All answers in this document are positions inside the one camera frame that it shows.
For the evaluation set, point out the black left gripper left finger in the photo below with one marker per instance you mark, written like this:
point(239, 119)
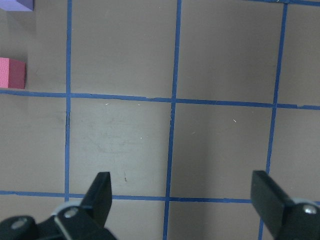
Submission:
point(85, 221)

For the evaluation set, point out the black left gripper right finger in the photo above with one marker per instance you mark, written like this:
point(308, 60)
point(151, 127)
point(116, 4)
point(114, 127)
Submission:
point(286, 218)

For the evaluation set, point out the pink foam cube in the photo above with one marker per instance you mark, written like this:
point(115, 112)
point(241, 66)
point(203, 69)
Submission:
point(12, 73)

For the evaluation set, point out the purple foam cube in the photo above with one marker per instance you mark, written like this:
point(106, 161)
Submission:
point(17, 5)

